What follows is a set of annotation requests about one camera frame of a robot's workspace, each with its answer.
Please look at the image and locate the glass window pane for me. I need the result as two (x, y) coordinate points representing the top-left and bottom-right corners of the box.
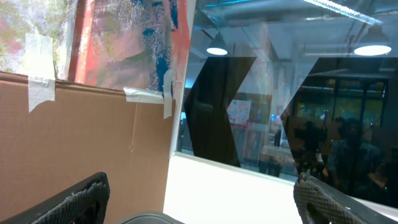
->
(177, 0), (397, 207)

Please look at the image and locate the grey plastic mesh basket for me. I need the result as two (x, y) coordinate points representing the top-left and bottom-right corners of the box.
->
(118, 212), (184, 224)

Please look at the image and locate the white tape strip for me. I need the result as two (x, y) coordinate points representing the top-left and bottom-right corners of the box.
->
(24, 33), (55, 112)
(123, 69), (174, 119)

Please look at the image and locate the brown cardboard sheet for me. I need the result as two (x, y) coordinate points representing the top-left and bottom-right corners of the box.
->
(1, 73), (173, 223)

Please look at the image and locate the pendant lamp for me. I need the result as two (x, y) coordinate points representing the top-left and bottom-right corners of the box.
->
(354, 24), (392, 56)
(206, 32), (228, 55)

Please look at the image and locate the white tape strip left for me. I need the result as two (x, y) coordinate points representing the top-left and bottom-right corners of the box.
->
(24, 33), (55, 112)

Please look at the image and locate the right pendant lamp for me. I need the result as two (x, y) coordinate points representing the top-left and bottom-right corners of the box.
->
(354, 24), (392, 56)

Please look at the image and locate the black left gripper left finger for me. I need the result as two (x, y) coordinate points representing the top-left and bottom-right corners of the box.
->
(1, 172), (110, 224)

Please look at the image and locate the painted canvas panel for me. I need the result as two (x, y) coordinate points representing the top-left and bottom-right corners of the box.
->
(0, 0), (197, 94)

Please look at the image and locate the left pendant lamp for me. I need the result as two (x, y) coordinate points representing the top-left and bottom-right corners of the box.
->
(206, 32), (228, 55)

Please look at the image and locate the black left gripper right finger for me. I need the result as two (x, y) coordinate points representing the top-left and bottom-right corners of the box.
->
(294, 173), (397, 224)

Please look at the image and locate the white tape strip right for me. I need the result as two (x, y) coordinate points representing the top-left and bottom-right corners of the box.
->
(123, 69), (174, 119)

